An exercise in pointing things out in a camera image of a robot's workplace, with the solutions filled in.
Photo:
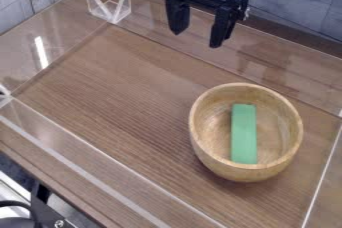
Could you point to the wooden bowl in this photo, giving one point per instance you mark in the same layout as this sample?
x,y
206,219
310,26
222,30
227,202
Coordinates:
x,y
279,131

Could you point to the clear acrylic corner bracket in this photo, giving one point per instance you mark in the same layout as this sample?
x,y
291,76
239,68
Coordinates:
x,y
110,11

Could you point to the green stick block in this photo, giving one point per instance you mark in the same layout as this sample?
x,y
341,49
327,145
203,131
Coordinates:
x,y
243,134

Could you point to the black table frame bracket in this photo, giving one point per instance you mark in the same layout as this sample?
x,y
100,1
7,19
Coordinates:
x,y
24,209

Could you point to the clear acrylic tray wall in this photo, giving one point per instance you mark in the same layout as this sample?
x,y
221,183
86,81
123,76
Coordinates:
x,y
95,101

